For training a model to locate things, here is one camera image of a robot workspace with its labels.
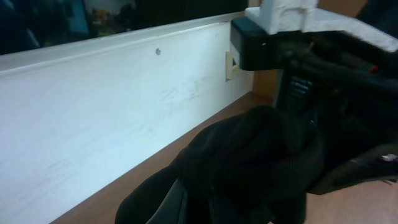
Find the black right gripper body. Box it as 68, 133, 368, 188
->
230, 17, 397, 195

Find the black t-shirt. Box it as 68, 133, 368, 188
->
115, 106, 324, 224

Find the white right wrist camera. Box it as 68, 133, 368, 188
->
244, 0, 397, 53

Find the white wall outlet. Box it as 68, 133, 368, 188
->
225, 52, 240, 81

